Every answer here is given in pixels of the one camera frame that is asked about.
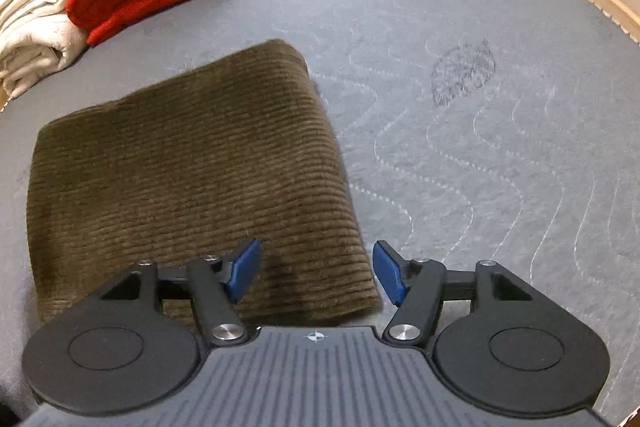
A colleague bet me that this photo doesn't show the grey quilted mattress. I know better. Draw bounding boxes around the grey quilted mattress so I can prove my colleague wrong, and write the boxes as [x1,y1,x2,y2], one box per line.
[0,0,640,427]

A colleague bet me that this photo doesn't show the cream folded garment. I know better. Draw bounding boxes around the cream folded garment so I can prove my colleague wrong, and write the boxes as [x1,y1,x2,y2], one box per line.
[0,0,92,100]

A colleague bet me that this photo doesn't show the brown corduroy pants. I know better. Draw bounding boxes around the brown corduroy pants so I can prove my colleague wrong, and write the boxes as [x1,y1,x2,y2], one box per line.
[25,39,385,334]

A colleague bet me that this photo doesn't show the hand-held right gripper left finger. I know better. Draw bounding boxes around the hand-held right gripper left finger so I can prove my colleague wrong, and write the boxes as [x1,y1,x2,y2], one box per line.
[96,239,263,349]

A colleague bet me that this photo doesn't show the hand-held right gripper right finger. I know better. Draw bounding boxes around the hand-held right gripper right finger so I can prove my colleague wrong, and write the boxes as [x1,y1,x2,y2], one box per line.
[372,240,534,349]

